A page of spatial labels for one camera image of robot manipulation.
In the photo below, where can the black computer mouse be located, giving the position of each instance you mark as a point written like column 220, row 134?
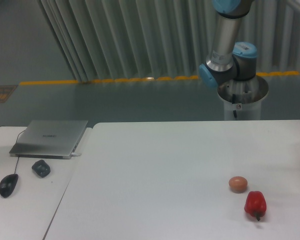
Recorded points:
column 8, row 184

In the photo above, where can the small black gadget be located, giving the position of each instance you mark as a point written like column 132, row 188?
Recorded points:
column 41, row 168

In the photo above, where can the silver closed laptop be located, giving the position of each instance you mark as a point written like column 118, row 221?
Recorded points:
column 49, row 139

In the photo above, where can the white usb dongle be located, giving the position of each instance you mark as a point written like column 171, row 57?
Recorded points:
column 74, row 154

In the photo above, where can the brown egg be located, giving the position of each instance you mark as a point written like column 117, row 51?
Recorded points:
column 238, row 184

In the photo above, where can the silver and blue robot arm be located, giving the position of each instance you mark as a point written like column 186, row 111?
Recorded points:
column 227, row 45

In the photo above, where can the red bell pepper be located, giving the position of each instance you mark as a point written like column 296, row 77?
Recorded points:
column 255, row 205

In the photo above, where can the grey pleated curtain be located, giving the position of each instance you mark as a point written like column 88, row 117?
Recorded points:
column 125, row 39

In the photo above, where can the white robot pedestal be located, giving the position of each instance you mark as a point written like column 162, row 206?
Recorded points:
column 242, row 100

